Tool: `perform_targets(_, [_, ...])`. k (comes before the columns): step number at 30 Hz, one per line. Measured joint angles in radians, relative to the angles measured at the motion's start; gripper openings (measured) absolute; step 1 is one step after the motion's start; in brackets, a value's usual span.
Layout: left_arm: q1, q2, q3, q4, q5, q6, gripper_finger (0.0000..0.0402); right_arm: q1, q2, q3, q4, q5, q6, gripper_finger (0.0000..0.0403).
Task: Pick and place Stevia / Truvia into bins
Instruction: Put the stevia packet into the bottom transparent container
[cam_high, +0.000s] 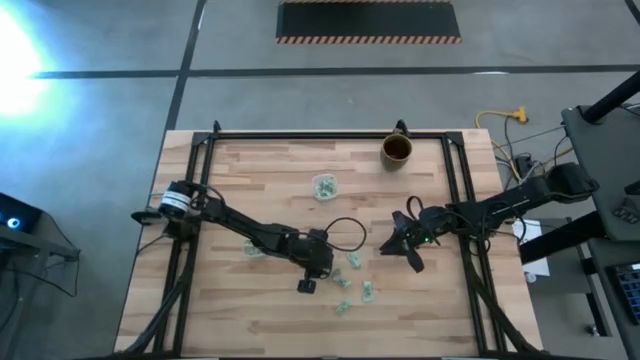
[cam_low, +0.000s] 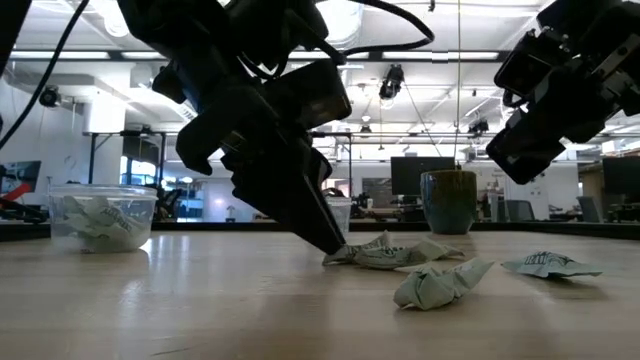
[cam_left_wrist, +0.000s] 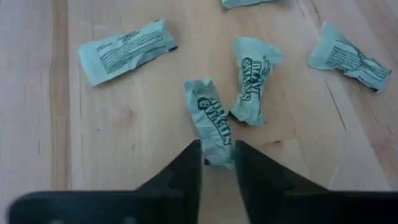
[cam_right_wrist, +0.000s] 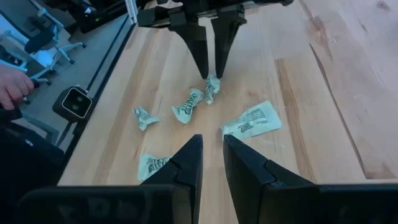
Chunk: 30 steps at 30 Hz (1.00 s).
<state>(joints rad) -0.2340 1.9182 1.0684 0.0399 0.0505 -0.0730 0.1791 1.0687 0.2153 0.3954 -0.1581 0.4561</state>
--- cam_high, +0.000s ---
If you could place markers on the green white sweetener packet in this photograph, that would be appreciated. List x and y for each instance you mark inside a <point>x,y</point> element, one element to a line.
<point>353,259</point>
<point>251,248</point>
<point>367,290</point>
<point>340,278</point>
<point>321,190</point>
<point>326,184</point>
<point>343,306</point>
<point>330,193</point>

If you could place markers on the clear plastic container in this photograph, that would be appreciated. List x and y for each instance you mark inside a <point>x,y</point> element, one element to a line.
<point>246,254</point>
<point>316,180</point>

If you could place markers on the black keypad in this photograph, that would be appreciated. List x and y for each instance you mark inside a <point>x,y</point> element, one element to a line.
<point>627,210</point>

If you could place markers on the dark grey desk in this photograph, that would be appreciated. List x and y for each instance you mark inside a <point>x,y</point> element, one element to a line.
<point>617,342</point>

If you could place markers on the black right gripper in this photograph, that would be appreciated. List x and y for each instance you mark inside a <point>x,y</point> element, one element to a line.
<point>425,227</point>

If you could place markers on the black aluminium rig frame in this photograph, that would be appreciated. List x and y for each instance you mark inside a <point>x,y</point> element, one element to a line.
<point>325,135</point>

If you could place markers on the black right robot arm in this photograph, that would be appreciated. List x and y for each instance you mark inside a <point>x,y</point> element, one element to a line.
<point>520,197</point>

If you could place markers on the black hazard-striped floor mat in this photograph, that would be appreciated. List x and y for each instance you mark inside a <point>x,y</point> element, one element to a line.
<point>367,20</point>

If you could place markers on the black desk beam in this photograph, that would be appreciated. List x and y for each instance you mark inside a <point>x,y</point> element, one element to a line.
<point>560,237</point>

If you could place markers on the black power adapter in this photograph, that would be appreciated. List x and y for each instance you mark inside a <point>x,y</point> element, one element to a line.
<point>523,163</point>

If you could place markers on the black device with blue light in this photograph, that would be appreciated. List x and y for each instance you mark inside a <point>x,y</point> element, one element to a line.
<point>15,215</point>

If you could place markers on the white paper sheet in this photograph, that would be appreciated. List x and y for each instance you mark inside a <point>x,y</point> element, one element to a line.
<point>531,232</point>
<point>537,268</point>

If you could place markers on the black keyboard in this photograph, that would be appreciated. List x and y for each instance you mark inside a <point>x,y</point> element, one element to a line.
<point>627,292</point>

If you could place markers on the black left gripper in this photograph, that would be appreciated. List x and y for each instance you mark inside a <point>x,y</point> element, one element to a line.
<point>315,252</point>

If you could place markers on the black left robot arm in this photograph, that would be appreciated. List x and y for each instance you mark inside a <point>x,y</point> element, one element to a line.
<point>240,225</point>

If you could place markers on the black pole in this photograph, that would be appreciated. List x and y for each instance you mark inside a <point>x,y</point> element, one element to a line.
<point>615,97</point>

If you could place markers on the brown round cup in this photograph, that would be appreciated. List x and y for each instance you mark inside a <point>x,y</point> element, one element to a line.
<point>396,150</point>

